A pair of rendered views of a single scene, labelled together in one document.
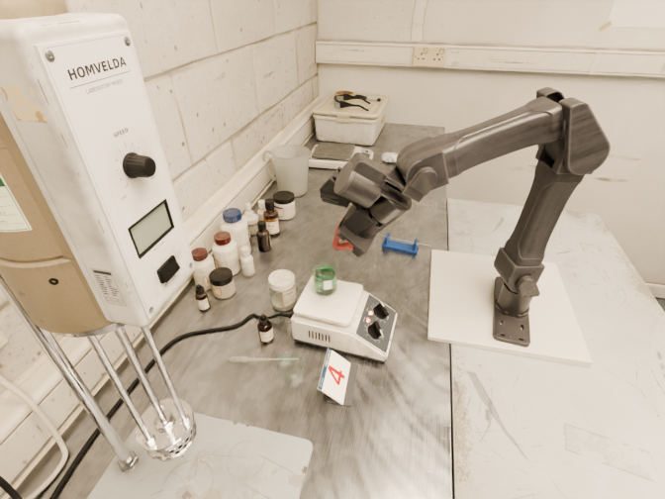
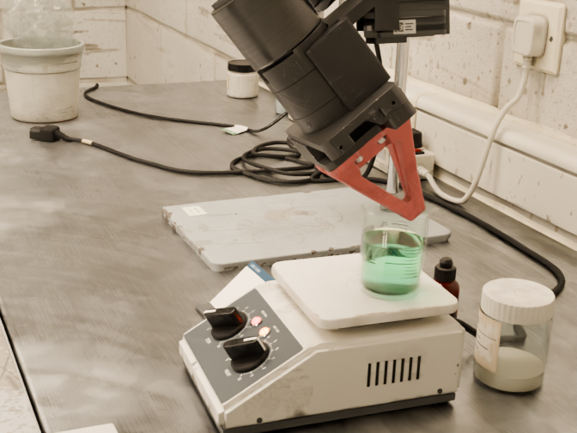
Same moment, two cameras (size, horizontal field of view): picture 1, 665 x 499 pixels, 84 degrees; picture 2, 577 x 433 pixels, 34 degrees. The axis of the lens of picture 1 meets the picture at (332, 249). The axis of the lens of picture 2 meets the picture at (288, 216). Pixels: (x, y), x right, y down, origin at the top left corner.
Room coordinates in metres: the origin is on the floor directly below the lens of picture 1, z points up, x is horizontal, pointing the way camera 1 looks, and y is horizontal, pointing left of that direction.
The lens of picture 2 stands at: (1.09, -0.48, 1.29)
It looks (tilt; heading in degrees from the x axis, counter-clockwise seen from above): 19 degrees down; 142
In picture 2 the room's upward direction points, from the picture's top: 2 degrees clockwise
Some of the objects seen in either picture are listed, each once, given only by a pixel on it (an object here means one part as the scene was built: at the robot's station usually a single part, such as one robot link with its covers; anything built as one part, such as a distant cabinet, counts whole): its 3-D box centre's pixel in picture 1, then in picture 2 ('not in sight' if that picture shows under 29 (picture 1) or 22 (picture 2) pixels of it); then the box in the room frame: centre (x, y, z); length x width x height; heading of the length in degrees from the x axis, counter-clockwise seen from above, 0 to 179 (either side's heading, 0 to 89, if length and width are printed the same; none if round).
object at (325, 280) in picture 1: (324, 275); (396, 246); (0.59, 0.02, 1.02); 0.06 x 0.05 x 0.08; 41
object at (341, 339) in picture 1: (340, 316); (329, 338); (0.55, -0.02, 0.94); 0.22 x 0.13 x 0.08; 73
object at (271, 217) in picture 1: (270, 217); not in sight; (0.94, 0.18, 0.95); 0.04 x 0.04 x 0.11
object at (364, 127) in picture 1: (352, 117); not in sight; (1.85, -0.10, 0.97); 0.37 x 0.31 x 0.14; 164
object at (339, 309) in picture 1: (330, 299); (361, 286); (0.56, 0.01, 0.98); 0.12 x 0.12 x 0.01; 73
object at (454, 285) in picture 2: (264, 327); (443, 291); (0.53, 0.14, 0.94); 0.03 x 0.03 x 0.07
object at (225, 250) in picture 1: (226, 252); not in sight; (0.76, 0.27, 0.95); 0.06 x 0.06 x 0.11
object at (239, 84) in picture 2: not in sight; (242, 78); (-0.40, 0.56, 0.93); 0.06 x 0.06 x 0.06
